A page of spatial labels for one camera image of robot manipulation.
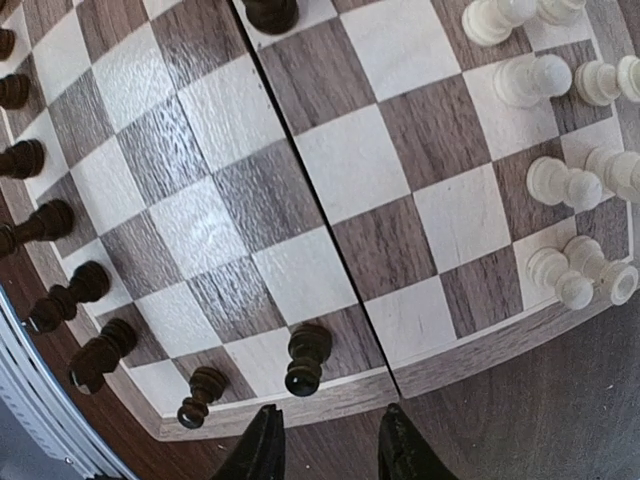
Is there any dark chess pawn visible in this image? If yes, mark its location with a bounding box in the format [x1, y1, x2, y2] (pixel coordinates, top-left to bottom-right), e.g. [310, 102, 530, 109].
[285, 324, 332, 397]

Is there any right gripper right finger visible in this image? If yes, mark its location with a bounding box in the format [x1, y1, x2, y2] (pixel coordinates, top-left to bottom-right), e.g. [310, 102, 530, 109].
[377, 403, 458, 480]

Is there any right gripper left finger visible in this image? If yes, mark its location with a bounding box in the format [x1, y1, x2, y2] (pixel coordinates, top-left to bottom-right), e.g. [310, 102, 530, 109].
[212, 404, 285, 480]

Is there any wooden chess board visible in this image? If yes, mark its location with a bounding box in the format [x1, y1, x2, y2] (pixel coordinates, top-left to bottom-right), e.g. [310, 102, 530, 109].
[1, 1, 639, 441]

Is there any dark chess piece board corner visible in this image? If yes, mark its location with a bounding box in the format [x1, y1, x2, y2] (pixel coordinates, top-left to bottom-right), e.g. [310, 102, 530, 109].
[177, 366, 228, 429]

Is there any white chess pawn corner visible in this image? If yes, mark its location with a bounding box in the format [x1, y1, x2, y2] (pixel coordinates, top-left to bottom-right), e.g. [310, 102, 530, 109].
[526, 247, 594, 310]

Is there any aluminium front rail frame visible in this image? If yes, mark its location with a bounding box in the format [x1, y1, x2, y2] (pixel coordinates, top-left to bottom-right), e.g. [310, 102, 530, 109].
[1, 293, 137, 479]

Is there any white chess rook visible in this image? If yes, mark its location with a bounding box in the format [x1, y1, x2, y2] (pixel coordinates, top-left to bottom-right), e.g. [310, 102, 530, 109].
[563, 235, 639, 306]

